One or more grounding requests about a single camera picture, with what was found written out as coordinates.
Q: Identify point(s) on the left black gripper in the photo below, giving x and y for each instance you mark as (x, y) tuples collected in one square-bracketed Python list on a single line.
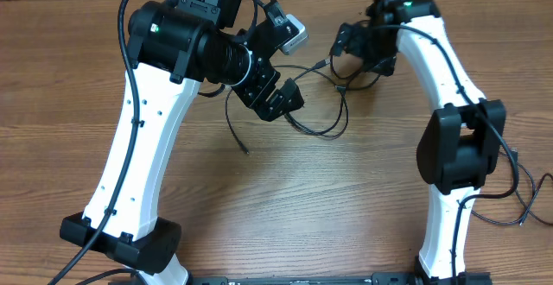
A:
[(274, 106)]

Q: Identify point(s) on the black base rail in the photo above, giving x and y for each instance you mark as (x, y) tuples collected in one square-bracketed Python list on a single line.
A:
[(377, 278)]

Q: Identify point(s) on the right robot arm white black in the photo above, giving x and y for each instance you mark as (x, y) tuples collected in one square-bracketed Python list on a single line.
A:
[(459, 147)]

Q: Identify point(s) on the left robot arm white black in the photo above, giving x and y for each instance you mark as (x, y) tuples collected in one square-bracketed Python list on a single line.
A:
[(169, 49)]

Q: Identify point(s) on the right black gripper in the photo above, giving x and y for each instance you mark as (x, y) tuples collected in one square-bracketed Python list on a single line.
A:
[(356, 35)]

